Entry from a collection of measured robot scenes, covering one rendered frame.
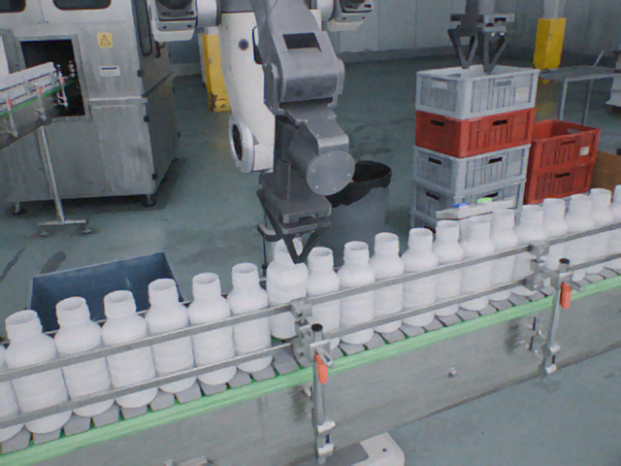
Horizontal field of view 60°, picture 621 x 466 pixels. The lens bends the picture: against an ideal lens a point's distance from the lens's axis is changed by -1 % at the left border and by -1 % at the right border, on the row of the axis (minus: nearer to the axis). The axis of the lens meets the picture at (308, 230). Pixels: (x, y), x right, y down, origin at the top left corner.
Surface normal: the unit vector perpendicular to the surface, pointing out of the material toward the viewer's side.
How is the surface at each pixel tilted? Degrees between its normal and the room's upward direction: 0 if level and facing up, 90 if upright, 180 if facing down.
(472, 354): 90
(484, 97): 90
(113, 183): 90
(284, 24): 47
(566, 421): 0
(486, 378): 90
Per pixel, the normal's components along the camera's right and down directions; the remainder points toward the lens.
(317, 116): 0.07, -0.80
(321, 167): 0.39, 0.57
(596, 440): -0.03, -0.92
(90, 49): 0.09, 0.39
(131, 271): 0.40, 0.35
